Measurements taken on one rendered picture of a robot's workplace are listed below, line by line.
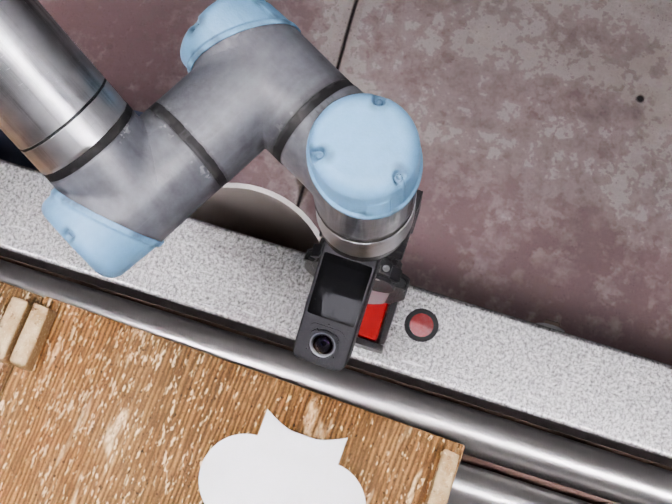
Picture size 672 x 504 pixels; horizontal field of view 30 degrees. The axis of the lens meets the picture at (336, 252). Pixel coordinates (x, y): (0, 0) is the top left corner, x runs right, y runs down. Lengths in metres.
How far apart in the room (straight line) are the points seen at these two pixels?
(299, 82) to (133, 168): 0.13
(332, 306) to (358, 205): 0.18
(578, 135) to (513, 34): 0.22
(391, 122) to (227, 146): 0.12
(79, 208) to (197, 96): 0.11
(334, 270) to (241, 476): 0.23
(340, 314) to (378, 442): 0.18
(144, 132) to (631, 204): 1.46
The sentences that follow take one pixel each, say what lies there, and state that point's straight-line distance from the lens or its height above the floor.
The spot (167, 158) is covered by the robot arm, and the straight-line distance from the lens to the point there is 0.85.
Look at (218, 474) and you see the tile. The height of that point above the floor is 0.95.
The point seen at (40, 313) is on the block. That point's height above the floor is 0.96.
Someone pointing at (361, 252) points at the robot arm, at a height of 1.16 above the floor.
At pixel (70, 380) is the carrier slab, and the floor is 0.94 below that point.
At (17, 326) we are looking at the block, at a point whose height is 0.96.
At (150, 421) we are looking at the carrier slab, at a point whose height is 0.94.
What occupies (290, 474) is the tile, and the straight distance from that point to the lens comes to 1.12.
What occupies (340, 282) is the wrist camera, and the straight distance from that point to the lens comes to 0.99.
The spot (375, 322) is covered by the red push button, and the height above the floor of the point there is 0.93.
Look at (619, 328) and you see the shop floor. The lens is 2.15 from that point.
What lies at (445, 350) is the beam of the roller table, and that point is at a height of 0.91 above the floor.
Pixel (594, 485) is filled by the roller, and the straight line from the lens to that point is 1.17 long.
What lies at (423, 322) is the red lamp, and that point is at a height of 0.92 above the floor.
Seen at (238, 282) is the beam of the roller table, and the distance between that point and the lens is 1.19.
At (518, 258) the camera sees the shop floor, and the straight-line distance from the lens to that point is 2.15.
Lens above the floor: 2.06
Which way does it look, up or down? 75 degrees down
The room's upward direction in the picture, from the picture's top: 3 degrees counter-clockwise
